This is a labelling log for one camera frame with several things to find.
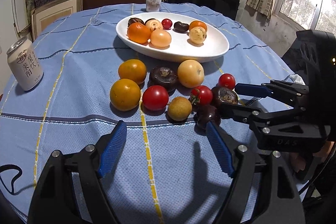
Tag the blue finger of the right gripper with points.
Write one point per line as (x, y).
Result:
(259, 91)
(240, 113)

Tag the spotted pale pear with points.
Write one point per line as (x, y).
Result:
(154, 25)

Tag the framed picture cardboard box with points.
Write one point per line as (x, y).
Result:
(43, 16)

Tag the pale yellow pear front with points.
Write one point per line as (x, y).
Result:
(197, 35)

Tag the red cherry tomato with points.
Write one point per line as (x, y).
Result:
(201, 95)
(155, 98)
(167, 24)
(227, 80)

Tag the large orange mandarin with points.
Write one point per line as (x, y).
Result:
(197, 23)
(138, 33)

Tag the red cherry tomato back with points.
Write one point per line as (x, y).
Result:
(227, 80)

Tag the yellow orange tomato back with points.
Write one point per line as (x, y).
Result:
(133, 69)

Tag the dark mangosteen back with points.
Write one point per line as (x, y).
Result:
(165, 77)

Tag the crumpled white tissue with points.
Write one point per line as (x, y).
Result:
(297, 79)

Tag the large pale yellow apple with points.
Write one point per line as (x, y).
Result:
(190, 73)

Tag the yellow orange tomato front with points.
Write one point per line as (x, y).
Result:
(125, 95)

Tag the white beverage can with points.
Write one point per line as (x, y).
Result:
(24, 64)

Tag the yellow orange tomato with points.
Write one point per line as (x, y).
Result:
(125, 95)
(133, 69)

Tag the white paper cup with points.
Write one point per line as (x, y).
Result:
(153, 5)

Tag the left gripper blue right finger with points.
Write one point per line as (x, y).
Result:
(240, 163)

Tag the small yellow brown pear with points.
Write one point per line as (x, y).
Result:
(179, 109)

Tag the right human hand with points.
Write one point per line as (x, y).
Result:
(299, 162)

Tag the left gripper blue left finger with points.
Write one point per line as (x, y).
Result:
(93, 163)

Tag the white oval plate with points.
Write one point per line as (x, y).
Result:
(181, 48)

